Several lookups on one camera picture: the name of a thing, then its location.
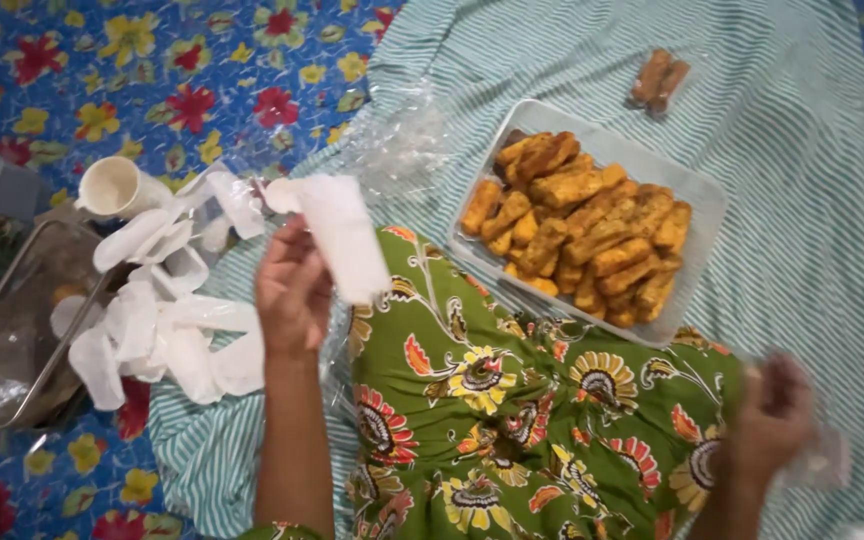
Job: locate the person's right hand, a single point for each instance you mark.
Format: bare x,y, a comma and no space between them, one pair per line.
769,427

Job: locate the person's left hand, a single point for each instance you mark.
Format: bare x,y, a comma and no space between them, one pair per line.
291,300

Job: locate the person's left fingers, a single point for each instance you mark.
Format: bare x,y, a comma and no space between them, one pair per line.
293,234

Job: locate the person's right fingers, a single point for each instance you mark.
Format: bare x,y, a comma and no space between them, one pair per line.
781,379

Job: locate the white paper wrapper strip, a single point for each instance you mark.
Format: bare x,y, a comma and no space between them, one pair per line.
346,232

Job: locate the clear plastic bag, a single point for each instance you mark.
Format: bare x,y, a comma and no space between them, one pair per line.
826,457

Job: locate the heap of clear plastic bags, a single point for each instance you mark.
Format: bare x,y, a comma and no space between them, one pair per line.
398,142

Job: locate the heap of white paper strips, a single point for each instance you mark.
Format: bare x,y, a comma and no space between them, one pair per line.
169,337

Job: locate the white plastic cup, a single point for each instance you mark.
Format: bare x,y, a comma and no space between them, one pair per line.
118,187

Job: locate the green white striped cloth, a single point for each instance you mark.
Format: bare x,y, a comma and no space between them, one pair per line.
799,187

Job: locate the translucent white plastic tray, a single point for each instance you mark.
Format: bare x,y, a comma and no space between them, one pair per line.
694,195

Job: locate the blue floral mat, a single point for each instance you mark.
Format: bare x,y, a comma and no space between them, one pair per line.
139,82

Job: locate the pile of fried snack sticks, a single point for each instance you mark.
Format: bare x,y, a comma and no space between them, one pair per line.
582,225

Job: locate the green floral dress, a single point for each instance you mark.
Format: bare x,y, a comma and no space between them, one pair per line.
522,420

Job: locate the metal tray with clear plastic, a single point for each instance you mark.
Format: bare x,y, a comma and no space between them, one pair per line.
12,352

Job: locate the wrapped fried snack packet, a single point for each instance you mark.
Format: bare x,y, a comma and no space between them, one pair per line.
659,79

